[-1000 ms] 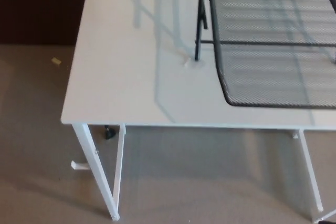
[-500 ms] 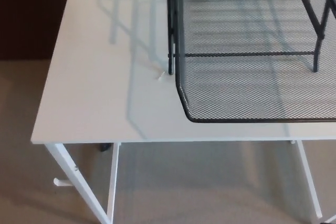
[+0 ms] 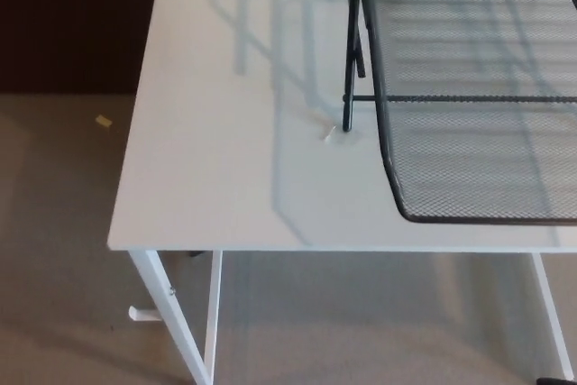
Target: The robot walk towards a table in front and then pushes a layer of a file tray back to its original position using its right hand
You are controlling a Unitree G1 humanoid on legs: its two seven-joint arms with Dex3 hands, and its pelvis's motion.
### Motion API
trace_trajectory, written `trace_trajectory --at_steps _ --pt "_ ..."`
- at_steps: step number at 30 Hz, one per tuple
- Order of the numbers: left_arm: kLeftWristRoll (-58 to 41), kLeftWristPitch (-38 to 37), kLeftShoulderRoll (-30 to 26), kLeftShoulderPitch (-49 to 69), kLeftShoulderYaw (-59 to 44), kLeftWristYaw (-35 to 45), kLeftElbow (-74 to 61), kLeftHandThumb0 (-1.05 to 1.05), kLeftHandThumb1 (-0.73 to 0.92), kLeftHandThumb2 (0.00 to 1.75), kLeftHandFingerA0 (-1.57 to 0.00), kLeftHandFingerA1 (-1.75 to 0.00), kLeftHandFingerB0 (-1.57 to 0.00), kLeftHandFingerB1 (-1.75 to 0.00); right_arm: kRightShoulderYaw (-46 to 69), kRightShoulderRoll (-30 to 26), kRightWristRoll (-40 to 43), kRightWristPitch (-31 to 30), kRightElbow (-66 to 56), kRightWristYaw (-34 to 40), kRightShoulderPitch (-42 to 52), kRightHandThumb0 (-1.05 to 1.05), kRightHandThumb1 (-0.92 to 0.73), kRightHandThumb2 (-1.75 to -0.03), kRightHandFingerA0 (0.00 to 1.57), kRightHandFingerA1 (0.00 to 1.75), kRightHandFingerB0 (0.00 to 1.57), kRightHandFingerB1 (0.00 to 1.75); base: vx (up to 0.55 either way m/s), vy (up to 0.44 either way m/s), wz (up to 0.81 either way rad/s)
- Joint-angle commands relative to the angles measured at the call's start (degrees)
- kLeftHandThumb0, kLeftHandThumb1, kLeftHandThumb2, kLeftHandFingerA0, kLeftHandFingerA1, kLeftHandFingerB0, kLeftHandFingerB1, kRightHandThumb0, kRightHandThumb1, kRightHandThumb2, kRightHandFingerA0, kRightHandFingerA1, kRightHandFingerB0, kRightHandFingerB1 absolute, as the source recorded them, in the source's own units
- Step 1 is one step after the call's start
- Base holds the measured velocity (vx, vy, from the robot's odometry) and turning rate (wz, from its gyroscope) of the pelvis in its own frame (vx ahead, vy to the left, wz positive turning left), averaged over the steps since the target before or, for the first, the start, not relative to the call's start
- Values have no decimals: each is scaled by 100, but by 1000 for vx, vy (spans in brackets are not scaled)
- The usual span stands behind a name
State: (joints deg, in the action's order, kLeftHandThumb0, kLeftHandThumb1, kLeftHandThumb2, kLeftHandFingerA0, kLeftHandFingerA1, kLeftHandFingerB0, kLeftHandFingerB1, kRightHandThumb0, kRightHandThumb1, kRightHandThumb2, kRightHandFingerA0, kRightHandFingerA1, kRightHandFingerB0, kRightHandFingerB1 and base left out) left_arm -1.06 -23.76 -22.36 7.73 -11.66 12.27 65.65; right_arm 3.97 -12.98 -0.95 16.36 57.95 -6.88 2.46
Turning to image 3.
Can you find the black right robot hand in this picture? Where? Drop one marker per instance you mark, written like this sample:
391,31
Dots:
559,382

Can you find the black mesh file tray layer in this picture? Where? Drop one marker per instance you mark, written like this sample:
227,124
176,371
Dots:
473,186

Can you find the white V-shaped table leg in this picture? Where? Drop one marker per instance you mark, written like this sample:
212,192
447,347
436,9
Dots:
551,313
153,277

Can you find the clear tape piece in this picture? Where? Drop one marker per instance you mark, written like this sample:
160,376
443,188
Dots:
329,133

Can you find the small black foot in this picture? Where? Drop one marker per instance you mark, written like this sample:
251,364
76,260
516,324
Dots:
195,254

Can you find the white table foot piece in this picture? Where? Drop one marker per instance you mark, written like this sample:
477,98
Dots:
142,315

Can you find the yellow paper scrap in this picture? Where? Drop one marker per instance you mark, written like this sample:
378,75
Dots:
103,121

